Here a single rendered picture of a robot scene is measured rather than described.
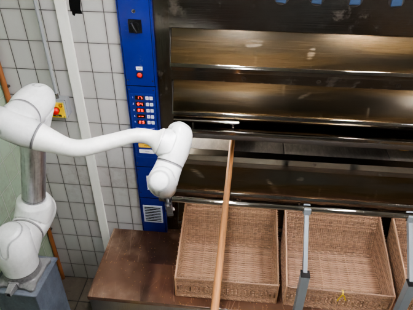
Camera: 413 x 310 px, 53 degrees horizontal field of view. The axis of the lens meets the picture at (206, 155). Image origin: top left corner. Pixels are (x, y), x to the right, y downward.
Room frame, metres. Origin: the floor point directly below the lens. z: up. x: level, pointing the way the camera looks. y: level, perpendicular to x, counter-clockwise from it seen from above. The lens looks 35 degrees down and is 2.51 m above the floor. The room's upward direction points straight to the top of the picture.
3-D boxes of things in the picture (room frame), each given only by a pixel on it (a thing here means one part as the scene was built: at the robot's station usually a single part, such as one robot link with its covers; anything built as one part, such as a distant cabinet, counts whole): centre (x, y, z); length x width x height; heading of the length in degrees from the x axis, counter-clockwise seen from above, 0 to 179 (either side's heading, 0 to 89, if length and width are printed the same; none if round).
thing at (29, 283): (1.18, 0.82, 1.03); 0.22 x 0.18 x 0.06; 172
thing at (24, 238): (1.21, 0.82, 1.17); 0.18 x 0.16 x 0.22; 176
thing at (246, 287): (1.60, -0.13, 0.72); 0.56 x 0.49 x 0.28; 85
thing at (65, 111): (1.91, 0.78, 1.46); 0.10 x 0.07 x 0.10; 84
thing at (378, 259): (1.54, -0.71, 0.72); 0.56 x 0.49 x 0.28; 84
